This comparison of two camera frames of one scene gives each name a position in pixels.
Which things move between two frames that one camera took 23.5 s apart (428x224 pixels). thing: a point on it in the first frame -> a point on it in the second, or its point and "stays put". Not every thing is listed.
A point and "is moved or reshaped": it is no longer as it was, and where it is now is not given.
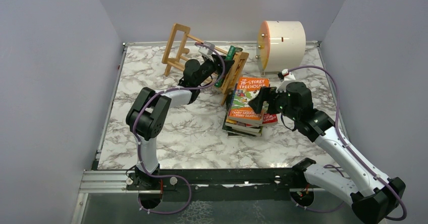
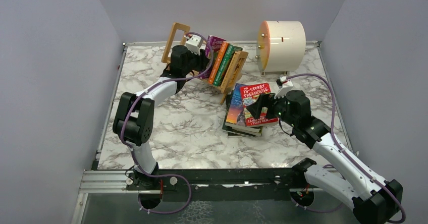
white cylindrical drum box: x=281 y=45 stays put
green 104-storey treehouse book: x=230 y=55 stays put
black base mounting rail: x=222 y=185 stays put
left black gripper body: x=208 y=67 -> x=194 y=62
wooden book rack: x=238 y=60 stays put
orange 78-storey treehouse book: x=241 y=111 is moved or reshaped
